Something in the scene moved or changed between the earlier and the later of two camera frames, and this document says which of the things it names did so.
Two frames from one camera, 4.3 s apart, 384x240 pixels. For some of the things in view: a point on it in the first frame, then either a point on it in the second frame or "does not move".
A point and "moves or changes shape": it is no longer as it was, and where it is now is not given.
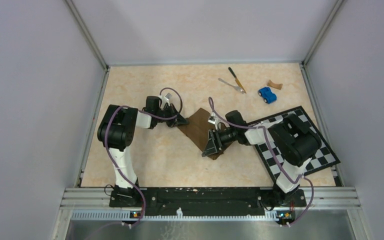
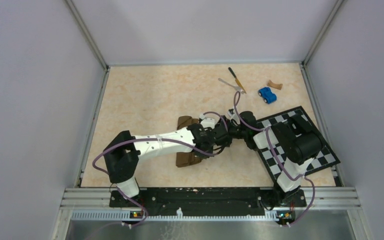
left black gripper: x=180 y=120 to x=199 y=154
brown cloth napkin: x=198 y=129 moves or changes shape
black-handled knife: x=236 y=80 does not move
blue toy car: x=268 y=96 does not move
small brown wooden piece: x=277 y=86 does not move
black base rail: x=206 y=201 does not move
